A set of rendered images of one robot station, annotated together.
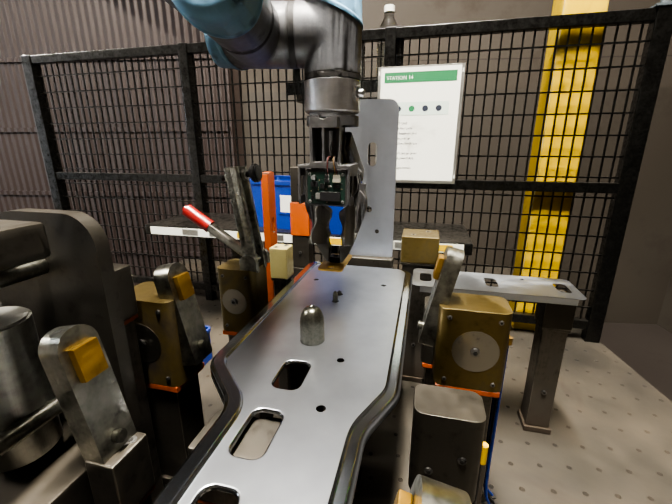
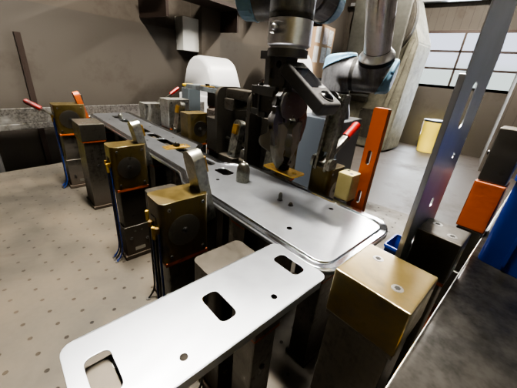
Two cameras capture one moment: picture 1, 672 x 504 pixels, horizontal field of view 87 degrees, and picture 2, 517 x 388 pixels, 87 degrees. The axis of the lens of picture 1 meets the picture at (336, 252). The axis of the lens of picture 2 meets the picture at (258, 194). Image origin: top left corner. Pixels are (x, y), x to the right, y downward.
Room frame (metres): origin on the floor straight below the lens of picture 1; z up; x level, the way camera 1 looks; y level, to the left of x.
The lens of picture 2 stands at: (0.78, -0.47, 1.25)
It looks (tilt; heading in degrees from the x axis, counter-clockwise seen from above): 24 degrees down; 122
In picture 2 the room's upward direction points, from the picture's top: 5 degrees clockwise
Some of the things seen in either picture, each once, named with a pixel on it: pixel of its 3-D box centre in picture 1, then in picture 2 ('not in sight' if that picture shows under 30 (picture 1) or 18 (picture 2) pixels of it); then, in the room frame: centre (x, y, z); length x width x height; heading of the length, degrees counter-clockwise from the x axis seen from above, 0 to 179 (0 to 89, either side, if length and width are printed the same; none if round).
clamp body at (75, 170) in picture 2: not in sight; (71, 146); (-0.53, 0.06, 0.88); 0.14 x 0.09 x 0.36; 76
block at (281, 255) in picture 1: (285, 332); (333, 242); (0.65, 0.10, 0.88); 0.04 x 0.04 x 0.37; 76
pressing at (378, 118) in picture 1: (369, 182); (445, 156); (0.80, -0.07, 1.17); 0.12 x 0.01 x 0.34; 76
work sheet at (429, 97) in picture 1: (417, 126); not in sight; (1.06, -0.23, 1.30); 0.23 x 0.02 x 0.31; 76
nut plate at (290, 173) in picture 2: (335, 259); (283, 167); (0.54, 0.00, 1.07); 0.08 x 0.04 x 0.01; 166
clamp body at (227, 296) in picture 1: (242, 353); (319, 225); (0.59, 0.18, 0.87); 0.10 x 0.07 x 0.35; 76
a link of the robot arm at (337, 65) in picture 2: not in sight; (339, 71); (0.40, 0.65, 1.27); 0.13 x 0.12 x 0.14; 179
